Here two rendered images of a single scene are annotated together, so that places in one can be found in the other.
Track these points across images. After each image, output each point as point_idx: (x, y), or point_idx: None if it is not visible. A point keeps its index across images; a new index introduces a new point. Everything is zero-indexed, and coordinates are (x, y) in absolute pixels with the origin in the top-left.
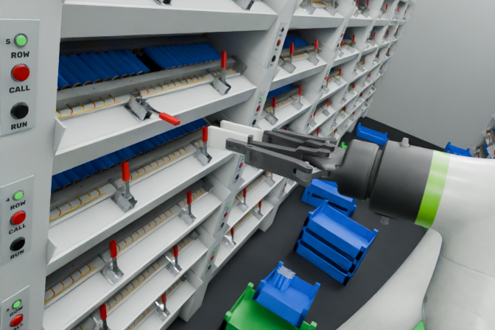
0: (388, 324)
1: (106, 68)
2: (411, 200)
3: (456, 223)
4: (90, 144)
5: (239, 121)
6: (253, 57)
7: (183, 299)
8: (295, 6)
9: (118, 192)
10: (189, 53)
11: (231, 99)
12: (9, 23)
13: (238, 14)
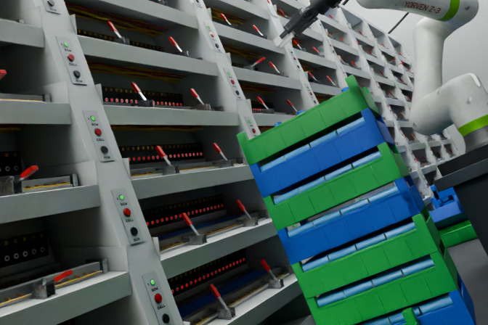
0: (423, 75)
1: None
2: None
3: None
4: (240, 68)
5: (306, 103)
6: (287, 70)
7: None
8: (290, 43)
9: (263, 110)
10: None
11: (289, 81)
12: (205, 22)
13: (263, 38)
